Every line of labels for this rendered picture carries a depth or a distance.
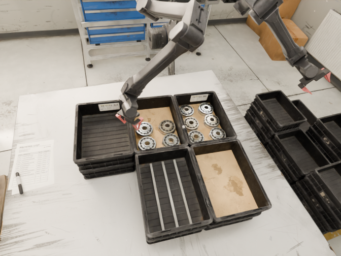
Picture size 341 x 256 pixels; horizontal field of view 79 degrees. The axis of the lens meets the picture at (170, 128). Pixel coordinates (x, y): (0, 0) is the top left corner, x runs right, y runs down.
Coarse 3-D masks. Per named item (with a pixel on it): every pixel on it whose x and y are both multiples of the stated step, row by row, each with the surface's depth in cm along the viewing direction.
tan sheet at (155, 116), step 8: (144, 112) 137; (152, 112) 138; (160, 112) 139; (168, 112) 139; (144, 120) 133; (152, 120) 134; (160, 120) 134; (136, 136) 125; (152, 136) 126; (160, 136) 127; (160, 144) 123
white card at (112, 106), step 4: (100, 104) 126; (104, 104) 127; (108, 104) 128; (112, 104) 128; (116, 104) 129; (100, 108) 129; (104, 108) 130; (108, 108) 130; (112, 108) 131; (116, 108) 132
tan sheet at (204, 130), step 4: (196, 104) 146; (196, 108) 144; (196, 112) 142; (192, 116) 139; (196, 116) 140; (200, 116) 140; (204, 116) 140; (200, 120) 138; (200, 124) 136; (200, 128) 134; (204, 128) 134; (188, 132) 131; (204, 132) 132; (208, 132) 132; (204, 136) 130; (208, 136) 130; (204, 140) 128
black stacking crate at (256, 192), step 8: (216, 144) 116; (224, 144) 119; (232, 144) 121; (200, 152) 120; (208, 152) 122; (240, 152) 117; (240, 160) 118; (240, 168) 119; (248, 168) 111; (248, 176) 112; (248, 184) 113; (256, 184) 105; (256, 192) 106; (256, 200) 107; (264, 200) 100; (248, 216) 104; (216, 224) 100
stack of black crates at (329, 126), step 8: (320, 120) 182; (328, 120) 194; (336, 120) 196; (312, 128) 190; (320, 128) 184; (328, 128) 192; (336, 128) 193; (312, 136) 193; (320, 136) 185; (328, 136) 178; (336, 136) 187; (320, 144) 187; (328, 144) 179; (336, 144) 173; (328, 152) 181; (336, 152) 174; (336, 160) 174
